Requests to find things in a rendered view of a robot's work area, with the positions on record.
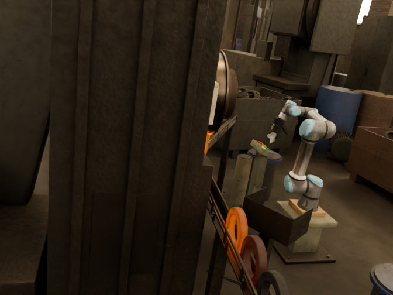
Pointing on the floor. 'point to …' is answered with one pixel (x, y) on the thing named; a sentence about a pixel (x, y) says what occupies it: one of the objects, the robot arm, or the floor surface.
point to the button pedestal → (258, 167)
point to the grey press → (307, 45)
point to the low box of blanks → (372, 157)
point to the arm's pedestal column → (304, 249)
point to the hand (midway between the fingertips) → (271, 142)
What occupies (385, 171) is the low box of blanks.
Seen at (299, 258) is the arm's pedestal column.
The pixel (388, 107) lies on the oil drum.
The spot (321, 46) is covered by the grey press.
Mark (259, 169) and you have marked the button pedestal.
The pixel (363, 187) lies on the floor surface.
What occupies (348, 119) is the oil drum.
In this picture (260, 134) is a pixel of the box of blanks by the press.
